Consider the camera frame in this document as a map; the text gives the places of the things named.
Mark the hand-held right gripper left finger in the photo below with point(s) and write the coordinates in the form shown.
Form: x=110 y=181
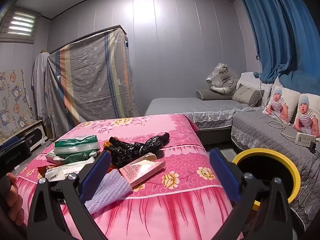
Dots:
x=96 y=177

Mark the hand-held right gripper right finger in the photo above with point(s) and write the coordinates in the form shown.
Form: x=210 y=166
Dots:
x=225 y=177

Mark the green tissue packet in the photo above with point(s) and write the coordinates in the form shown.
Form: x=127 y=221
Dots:
x=75 y=147

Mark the yellow rimmed black bin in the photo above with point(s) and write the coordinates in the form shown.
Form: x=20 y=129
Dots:
x=265 y=167

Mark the person's left hand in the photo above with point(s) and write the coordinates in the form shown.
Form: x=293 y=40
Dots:
x=15 y=197

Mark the white foam fruit net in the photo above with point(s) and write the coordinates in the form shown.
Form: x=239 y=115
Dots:
x=112 y=187

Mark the white low cabinet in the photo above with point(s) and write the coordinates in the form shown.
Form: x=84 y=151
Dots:
x=37 y=135

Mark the red brown snack wrapper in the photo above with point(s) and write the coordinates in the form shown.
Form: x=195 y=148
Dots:
x=42 y=169

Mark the black plastic bag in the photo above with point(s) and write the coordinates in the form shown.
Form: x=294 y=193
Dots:
x=120 y=153

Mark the white printed wrapper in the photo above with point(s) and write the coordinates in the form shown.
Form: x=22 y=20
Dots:
x=62 y=171

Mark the small white green box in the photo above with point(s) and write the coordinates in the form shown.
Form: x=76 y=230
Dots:
x=53 y=158

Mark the pink floral blanket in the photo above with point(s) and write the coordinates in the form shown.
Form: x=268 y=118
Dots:
x=187 y=155

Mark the pink carton box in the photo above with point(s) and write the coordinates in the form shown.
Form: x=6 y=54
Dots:
x=142 y=172

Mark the cartoon printed board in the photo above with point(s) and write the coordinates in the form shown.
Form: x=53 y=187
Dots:
x=15 y=105

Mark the grey hanging cloth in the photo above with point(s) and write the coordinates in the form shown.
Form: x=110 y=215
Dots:
x=40 y=85

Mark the baby print pillow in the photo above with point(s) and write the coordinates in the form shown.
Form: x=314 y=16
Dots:
x=275 y=117

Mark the grey pillow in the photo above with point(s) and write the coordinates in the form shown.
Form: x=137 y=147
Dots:
x=210 y=95

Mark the dark grey cushion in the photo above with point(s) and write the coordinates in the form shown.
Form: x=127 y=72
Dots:
x=255 y=98

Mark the light grey cushion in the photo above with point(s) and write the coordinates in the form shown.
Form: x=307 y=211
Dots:
x=241 y=93

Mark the grey quilted sofa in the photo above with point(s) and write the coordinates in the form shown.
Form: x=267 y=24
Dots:
x=175 y=105

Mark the white power strip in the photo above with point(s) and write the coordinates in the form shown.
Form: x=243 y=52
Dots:
x=305 y=138

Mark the baby print cushion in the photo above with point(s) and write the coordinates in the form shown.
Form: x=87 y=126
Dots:
x=277 y=102
x=306 y=115

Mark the plastic wrapped tiger plush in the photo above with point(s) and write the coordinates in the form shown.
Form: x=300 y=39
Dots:
x=222 y=80

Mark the striped cloth cover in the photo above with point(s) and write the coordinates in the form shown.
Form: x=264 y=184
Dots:
x=92 y=80

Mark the window blind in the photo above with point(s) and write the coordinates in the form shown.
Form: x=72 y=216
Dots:
x=21 y=25

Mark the blue curtain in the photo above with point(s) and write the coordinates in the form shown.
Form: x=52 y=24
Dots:
x=275 y=30

